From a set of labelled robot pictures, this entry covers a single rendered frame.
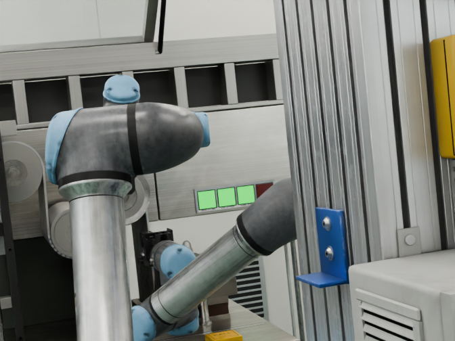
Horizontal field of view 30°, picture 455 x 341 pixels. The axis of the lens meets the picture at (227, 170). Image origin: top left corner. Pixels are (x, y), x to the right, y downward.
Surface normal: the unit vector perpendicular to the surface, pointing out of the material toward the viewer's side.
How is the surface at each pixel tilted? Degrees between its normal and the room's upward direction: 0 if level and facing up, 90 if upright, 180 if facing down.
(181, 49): 90
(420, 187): 90
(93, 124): 58
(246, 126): 90
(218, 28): 90
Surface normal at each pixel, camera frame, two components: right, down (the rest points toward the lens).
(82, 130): -0.03, -0.34
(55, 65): 0.29, 0.02
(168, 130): 0.56, -0.16
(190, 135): 0.87, -0.02
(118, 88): 0.15, -0.62
